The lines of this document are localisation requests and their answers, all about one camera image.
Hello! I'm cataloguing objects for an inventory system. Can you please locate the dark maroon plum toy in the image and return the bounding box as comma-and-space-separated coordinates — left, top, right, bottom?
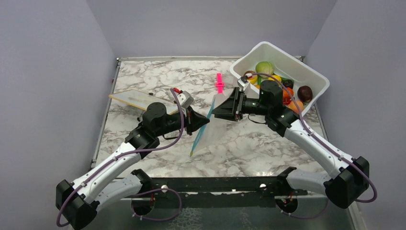
297, 86, 313, 103

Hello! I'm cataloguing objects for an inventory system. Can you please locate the white plastic bin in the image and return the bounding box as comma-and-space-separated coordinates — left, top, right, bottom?
229, 41, 330, 115

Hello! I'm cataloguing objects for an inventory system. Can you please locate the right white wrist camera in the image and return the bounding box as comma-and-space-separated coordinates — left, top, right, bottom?
237, 73, 253, 92

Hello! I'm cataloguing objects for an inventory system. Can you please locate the orange pumpkin toy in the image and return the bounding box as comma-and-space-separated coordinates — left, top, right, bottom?
282, 87, 294, 105

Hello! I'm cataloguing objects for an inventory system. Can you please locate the peach toy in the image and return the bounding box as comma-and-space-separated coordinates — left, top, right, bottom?
287, 100, 304, 114

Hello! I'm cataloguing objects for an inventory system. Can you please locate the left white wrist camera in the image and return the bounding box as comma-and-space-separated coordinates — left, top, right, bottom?
174, 88, 194, 109

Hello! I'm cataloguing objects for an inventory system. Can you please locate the clear zip top bag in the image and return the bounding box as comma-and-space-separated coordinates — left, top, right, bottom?
190, 93, 227, 157

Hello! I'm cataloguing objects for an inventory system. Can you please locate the green cabbage toy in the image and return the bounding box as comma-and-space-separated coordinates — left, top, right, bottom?
255, 61, 274, 75

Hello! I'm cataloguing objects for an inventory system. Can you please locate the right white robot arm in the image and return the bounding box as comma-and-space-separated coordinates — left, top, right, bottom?
212, 80, 369, 208

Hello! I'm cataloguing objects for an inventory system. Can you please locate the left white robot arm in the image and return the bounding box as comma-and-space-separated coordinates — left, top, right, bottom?
56, 103, 210, 230

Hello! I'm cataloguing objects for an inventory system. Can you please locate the dark avocado toy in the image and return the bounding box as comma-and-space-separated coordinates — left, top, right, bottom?
282, 79, 294, 89

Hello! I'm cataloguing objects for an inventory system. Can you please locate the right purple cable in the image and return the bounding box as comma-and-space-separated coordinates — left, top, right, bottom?
246, 72, 378, 204

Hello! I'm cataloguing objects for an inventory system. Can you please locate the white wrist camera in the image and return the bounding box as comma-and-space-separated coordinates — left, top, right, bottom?
237, 73, 253, 92
174, 88, 194, 109

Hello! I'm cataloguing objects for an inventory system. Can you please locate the pink plastic clip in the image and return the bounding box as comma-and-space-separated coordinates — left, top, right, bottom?
215, 73, 224, 94

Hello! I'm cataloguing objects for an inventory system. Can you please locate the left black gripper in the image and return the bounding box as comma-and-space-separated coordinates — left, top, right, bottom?
156, 105, 210, 137

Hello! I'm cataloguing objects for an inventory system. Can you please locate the black metal base rail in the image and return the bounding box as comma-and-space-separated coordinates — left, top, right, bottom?
129, 168, 308, 214

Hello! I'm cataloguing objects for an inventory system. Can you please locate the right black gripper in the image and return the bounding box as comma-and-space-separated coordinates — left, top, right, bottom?
212, 88, 270, 122

